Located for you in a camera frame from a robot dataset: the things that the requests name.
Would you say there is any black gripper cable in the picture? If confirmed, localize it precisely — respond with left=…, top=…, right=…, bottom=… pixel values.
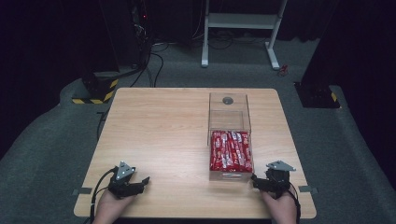
left=287, top=183, right=303, bottom=224
left=89, top=168, right=118, bottom=224

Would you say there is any black equipment rack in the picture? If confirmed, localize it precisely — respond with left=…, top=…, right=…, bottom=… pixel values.
left=129, top=0, right=154, bottom=68

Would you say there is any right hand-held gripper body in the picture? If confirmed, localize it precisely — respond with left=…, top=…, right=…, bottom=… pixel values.
left=263, top=160, right=297, bottom=200

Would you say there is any black floor cable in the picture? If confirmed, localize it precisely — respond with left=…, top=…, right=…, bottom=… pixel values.
left=129, top=50, right=165, bottom=89

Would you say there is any person's left hand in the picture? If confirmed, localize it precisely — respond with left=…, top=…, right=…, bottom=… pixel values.
left=92, top=189, right=136, bottom=224

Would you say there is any black yellow striped stand base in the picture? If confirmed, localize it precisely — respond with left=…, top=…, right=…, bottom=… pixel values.
left=71, top=71, right=120, bottom=105

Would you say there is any person's right hand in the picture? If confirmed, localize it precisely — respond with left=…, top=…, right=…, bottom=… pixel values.
left=261, top=188, right=299, bottom=224

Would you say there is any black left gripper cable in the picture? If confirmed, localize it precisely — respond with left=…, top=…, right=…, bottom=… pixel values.
left=89, top=168, right=118, bottom=224

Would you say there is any white metal stand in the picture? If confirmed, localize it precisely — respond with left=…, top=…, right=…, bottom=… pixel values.
left=201, top=0, right=290, bottom=71

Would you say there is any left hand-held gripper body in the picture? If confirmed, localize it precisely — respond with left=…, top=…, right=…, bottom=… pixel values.
left=106, top=161, right=146, bottom=199

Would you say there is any row of red snack packets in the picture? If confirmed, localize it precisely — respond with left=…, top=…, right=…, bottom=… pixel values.
left=209, top=130, right=254, bottom=173

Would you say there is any grey tape strip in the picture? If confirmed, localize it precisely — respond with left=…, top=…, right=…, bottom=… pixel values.
left=72, top=187, right=93, bottom=196
left=298, top=185, right=319, bottom=194

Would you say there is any clear acrylic box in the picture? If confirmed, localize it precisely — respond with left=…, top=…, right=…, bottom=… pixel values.
left=206, top=91, right=254, bottom=183

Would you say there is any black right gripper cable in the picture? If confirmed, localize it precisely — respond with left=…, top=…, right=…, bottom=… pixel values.
left=287, top=183, right=303, bottom=224

